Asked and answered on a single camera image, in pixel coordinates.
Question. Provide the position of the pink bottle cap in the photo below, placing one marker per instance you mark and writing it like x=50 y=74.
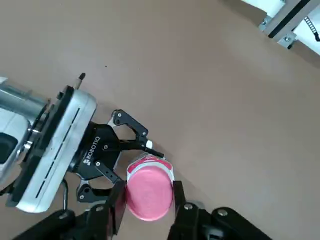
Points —
x=150 y=195

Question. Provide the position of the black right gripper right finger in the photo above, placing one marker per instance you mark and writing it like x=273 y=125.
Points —
x=200 y=225

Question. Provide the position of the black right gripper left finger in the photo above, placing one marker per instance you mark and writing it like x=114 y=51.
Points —
x=100 y=222

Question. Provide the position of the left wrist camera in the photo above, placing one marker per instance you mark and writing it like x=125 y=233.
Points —
x=57 y=150

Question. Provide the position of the aluminium frame post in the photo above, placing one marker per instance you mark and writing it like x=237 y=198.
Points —
x=282 y=22

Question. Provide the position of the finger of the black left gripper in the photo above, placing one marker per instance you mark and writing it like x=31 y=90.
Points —
x=92 y=193
x=140 y=133

